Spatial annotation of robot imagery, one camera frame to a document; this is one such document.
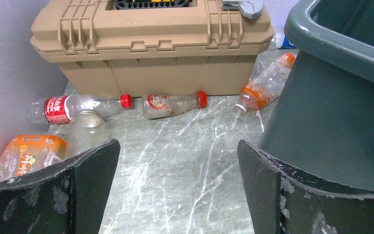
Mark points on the crushed orange bottle left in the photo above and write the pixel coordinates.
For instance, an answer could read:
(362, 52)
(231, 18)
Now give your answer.
(28, 153)

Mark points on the clear bottle red label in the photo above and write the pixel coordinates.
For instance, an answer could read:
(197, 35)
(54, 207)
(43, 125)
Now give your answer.
(61, 109)

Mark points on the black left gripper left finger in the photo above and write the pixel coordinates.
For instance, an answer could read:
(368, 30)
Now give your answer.
(66, 198)

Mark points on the small clear bottle red cap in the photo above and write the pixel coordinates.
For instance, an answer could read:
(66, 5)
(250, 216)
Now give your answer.
(161, 106)

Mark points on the clear empty jar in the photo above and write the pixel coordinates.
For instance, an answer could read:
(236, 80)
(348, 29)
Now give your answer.
(86, 130)

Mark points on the dark green plastic bin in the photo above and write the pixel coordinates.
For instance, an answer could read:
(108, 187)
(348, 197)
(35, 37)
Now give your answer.
(324, 120)

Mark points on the tan plastic toolbox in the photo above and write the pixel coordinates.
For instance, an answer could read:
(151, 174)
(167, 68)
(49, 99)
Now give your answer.
(151, 47)

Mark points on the clear bottle orange label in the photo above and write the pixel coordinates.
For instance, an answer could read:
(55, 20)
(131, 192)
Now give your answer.
(264, 88)

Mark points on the red handled adjustable wrench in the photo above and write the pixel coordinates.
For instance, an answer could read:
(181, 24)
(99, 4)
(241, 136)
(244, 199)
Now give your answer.
(250, 9)

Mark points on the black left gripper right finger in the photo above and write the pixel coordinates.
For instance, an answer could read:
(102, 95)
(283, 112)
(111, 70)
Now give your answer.
(283, 199)

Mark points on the blue cap bottle behind bin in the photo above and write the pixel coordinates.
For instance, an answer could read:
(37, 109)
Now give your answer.
(280, 40)

